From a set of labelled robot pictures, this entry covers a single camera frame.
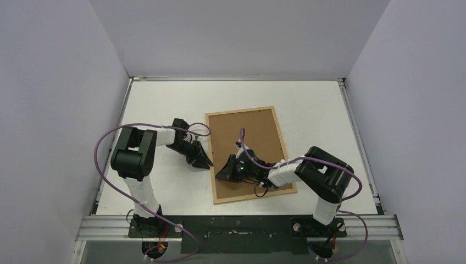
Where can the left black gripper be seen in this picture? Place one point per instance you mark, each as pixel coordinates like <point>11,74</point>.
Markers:
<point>198,151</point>

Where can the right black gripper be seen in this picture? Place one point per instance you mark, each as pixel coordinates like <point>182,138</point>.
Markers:
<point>235,167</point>

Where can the wooden picture frame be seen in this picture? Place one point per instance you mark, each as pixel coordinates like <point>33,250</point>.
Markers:
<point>214,175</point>

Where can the brown backing board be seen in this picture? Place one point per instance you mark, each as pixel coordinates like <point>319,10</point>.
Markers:
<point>251,135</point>

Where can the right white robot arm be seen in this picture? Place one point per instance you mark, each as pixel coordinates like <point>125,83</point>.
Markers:
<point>322,172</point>

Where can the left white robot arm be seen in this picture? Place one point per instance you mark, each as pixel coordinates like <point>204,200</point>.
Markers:
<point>133,160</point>

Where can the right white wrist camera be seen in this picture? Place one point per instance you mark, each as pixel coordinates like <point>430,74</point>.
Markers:
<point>240,149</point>

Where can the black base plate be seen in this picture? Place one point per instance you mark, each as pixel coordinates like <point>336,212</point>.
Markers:
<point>296,234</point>

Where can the aluminium rail front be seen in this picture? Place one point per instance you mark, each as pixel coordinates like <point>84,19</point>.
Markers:
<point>103,228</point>

